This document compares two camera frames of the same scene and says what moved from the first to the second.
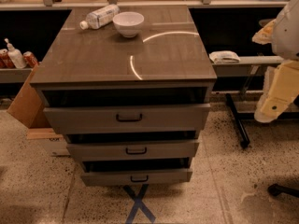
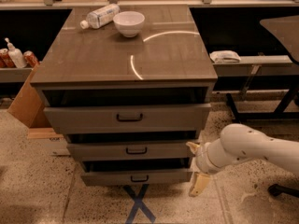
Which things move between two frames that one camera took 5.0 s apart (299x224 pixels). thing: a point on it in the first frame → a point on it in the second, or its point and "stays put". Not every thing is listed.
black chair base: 275,189 stays put
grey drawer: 135,150 stays put
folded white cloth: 224,57 stays put
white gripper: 287,35 → 201,158
